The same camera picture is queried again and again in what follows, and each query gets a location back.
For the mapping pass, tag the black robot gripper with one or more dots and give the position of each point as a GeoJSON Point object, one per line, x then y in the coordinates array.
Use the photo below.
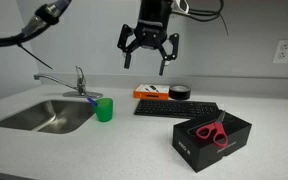
{"type": "Point", "coordinates": [152, 23]}

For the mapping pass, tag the grey marker with blue cap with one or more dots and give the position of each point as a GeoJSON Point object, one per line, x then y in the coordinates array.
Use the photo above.
{"type": "Point", "coordinates": [92, 101]}

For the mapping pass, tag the green plastic cup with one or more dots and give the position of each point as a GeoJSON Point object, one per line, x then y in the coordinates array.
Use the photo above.
{"type": "Point", "coordinates": [104, 111]}

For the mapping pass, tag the orange and white product box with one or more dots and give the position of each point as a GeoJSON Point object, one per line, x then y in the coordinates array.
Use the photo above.
{"type": "Point", "coordinates": [151, 91]}

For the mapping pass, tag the black tape roll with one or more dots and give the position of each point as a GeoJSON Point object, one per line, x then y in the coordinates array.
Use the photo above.
{"type": "Point", "coordinates": [179, 92]}

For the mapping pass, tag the black computer keyboard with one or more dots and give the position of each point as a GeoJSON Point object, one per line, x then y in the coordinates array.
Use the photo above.
{"type": "Point", "coordinates": [177, 108]}

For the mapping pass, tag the chrome sink faucet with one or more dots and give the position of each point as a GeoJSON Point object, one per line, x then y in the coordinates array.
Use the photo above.
{"type": "Point", "coordinates": [80, 85]}

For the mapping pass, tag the thin black zip tie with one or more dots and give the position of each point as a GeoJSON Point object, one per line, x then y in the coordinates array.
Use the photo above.
{"type": "Point", "coordinates": [35, 56]}

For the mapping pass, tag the stainless steel sink basin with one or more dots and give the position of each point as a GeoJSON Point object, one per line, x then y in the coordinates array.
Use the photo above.
{"type": "Point", "coordinates": [47, 116]}

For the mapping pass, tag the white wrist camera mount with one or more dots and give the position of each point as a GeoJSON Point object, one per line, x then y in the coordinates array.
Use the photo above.
{"type": "Point", "coordinates": [181, 5]}

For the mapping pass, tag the black ZED camera box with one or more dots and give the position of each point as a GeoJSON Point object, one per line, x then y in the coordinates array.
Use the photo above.
{"type": "Point", "coordinates": [204, 146]}

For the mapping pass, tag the white wall power outlet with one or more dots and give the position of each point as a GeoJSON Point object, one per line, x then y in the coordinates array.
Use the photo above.
{"type": "Point", "coordinates": [283, 51]}

